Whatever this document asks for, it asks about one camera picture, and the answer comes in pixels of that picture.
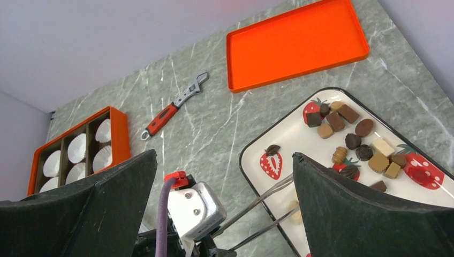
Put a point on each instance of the orange chocolate box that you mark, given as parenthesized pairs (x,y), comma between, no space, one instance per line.
(119,142)

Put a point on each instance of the white paper cup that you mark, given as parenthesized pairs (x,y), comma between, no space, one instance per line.
(102,159)
(77,149)
(52,164)
(51,184)
(103,133)
(77,172)

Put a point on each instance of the red handled adjustable wrench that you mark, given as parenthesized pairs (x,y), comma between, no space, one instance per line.
(158,122)

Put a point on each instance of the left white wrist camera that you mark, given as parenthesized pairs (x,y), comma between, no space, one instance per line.
(194,208)

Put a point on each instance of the brown oval chocolate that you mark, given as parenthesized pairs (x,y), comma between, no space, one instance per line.
(364,127)

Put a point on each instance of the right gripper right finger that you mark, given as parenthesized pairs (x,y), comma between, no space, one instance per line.
(346,218)

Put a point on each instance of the caramel square chocolate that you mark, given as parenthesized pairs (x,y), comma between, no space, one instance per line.
(325,131)

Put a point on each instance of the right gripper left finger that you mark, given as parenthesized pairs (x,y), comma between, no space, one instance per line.
(99,215)

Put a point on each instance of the brown rectangular chocolate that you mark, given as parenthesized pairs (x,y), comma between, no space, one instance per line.
(346,112)

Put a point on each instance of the dark square chocolate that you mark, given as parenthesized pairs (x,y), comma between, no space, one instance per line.
(313,119)

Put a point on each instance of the round white chocolate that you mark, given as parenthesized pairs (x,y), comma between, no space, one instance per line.
(294,209)

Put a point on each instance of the strawberry print white tray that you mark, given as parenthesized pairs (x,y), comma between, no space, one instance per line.
(419,170)

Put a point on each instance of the dark leaf chocolate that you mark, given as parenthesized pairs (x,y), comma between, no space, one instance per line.
(272,150)

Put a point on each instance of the cream square chocolate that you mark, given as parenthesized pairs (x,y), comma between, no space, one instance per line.
(382,147)

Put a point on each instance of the orange flat tray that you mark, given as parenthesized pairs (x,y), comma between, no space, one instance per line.
(308,39)

